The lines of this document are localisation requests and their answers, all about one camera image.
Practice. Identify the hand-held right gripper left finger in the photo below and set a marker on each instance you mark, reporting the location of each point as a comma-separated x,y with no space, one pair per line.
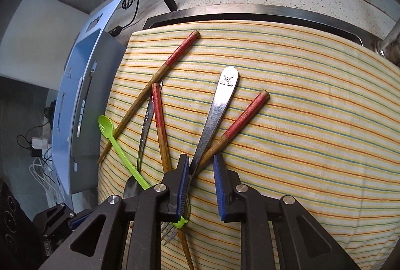
182,188

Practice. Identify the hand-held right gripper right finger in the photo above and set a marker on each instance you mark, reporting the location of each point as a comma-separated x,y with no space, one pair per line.
220,191

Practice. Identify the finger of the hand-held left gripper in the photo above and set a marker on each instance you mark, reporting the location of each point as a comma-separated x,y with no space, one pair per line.
82,219

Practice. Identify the green plastic spoon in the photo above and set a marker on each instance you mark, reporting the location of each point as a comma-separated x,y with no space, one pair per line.
125,154

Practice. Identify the ornate metal spoon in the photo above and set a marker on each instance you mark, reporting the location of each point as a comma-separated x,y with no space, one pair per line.
145,126

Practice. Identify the metal fork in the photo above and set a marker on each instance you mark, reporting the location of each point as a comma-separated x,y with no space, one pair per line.
218,101

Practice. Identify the blue plastic utensil basket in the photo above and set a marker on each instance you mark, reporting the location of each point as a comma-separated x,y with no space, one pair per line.
67,101

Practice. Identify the white charger plug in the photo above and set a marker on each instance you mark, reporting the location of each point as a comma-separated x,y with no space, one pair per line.
39,145

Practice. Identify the yellow striped cloth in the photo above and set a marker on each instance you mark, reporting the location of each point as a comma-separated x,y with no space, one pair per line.
297,132

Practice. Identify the black power adapter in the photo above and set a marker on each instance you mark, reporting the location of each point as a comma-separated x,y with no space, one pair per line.
50,110

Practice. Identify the stainless steel sink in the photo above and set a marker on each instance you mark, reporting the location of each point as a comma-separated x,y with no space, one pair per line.
250,10

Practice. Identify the white cutting board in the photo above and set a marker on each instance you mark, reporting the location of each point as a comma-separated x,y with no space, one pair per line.
37,38

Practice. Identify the chrome faucet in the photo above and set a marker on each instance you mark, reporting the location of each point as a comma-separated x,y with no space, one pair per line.
389,48

